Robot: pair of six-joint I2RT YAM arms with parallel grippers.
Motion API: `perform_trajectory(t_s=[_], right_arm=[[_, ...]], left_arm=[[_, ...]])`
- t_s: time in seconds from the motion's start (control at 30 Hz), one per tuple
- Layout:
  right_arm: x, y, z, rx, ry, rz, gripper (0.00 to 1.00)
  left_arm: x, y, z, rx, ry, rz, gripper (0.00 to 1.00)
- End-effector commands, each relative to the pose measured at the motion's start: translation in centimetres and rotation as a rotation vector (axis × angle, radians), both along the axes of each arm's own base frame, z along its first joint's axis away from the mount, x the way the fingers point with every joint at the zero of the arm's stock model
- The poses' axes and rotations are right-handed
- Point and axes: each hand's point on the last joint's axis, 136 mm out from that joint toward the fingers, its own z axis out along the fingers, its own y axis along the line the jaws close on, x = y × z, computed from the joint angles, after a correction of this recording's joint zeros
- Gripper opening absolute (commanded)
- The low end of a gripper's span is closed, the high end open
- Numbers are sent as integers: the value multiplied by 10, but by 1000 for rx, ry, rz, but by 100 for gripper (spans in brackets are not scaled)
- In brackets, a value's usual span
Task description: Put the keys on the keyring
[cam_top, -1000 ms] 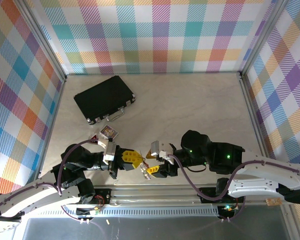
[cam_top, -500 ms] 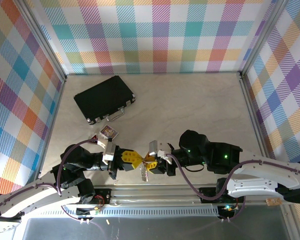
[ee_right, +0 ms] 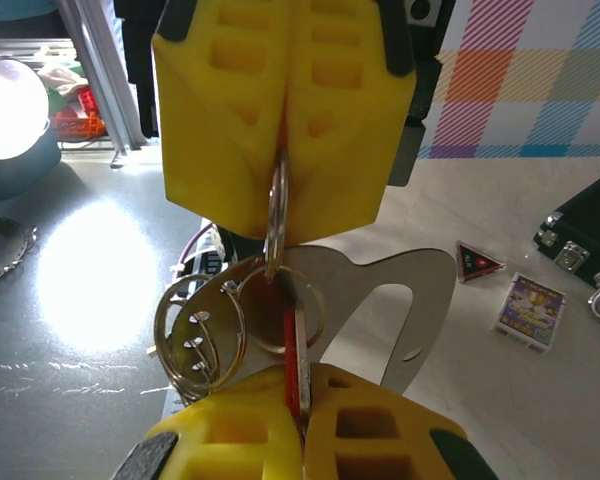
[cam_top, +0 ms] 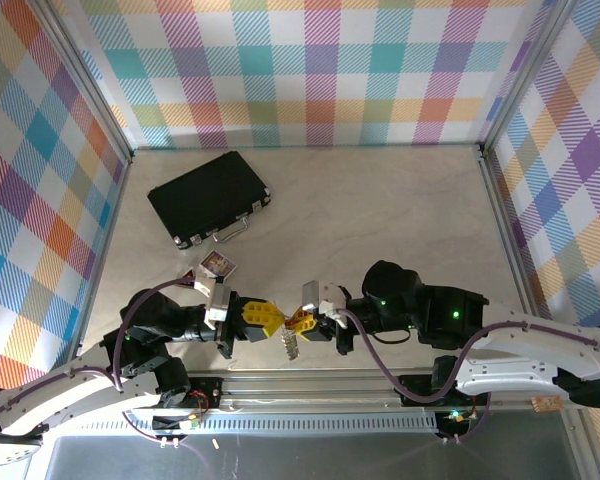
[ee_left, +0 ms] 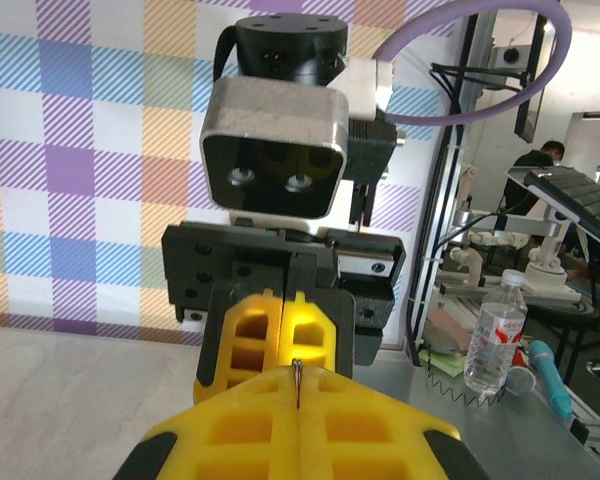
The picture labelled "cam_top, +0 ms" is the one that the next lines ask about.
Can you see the purple-bordered picture card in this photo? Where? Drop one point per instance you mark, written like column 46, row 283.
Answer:
column 219, row 264

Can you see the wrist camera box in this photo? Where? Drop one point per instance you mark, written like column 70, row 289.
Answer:
column 311, row 295
column 217, row 302

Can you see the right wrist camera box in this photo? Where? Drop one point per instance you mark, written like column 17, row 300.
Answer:
column 311, row 295

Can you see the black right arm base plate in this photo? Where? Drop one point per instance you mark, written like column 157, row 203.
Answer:
column 415, row 396

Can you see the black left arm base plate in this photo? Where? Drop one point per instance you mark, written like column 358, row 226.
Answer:
column 205, row 390

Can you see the clear plastic bag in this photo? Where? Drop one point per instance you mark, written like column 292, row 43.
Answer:
column 290, row 345

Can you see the small green circuit board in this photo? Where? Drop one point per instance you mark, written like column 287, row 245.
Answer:
column 191, row 421
column 454, row 416

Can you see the aluminium frame post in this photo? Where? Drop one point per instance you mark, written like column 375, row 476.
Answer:
column 86, row 75
column 524, row 75

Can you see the grey metal plate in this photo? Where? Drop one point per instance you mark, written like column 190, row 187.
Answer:
column 330, row 460

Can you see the aluminium frame rail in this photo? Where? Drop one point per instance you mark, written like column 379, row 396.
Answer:
column 305, row 387

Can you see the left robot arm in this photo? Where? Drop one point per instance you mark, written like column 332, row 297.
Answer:
column 70, row 395

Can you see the red triangular card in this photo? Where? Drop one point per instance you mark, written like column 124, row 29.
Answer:
column 189, row 275

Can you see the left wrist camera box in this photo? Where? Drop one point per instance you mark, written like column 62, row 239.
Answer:
column 217, row 302

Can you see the small brown circuit board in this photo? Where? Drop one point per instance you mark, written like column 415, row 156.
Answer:
column 547, row 403

